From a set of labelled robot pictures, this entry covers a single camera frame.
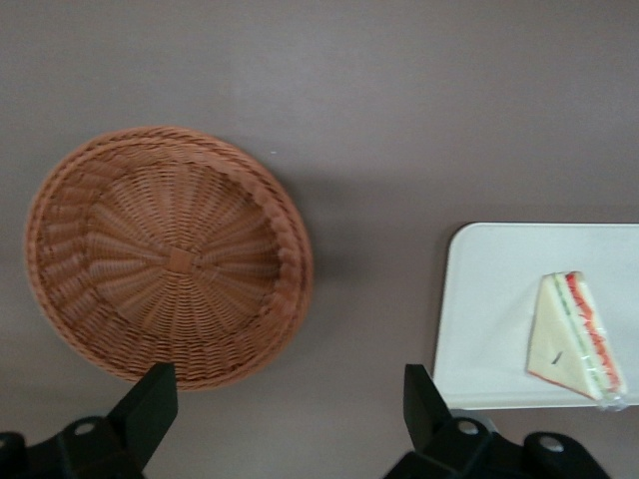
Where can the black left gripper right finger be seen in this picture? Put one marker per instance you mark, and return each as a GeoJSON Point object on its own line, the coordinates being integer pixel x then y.
{"type": "Point", "coordinates": [424, 409]}

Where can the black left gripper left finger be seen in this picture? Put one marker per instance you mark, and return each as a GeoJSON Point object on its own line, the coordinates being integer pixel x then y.
{"type": "Point", "coordinates": [145, 409]}

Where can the triangular sandwich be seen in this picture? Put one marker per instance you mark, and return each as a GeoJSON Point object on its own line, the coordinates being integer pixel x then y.
{"type": "Point", "coordinates": [559, 329]}

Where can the cream rectangular serving tray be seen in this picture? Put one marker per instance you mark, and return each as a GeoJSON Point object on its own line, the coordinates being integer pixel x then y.
{"type": "Point", "coordinates": [489, 299]}

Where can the round brown wicker basket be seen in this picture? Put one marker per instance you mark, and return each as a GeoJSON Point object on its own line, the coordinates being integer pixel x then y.
{"type": "Point", "coordinates": [170, 259]}

